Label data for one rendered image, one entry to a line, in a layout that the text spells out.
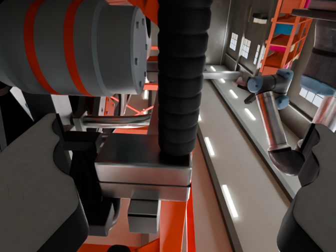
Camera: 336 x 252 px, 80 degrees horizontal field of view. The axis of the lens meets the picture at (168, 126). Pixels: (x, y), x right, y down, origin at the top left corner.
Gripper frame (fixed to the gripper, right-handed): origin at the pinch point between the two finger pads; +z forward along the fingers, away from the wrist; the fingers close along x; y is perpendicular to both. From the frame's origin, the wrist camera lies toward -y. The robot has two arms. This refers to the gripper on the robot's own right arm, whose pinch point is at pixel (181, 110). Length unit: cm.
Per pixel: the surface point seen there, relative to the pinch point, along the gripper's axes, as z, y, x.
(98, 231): 0.3, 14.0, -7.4
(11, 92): 23.2, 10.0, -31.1
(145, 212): 1.3, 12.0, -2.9
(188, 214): 166, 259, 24
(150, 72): 36.6, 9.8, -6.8
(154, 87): 613, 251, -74
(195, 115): 4.0, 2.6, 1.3
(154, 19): 67, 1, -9
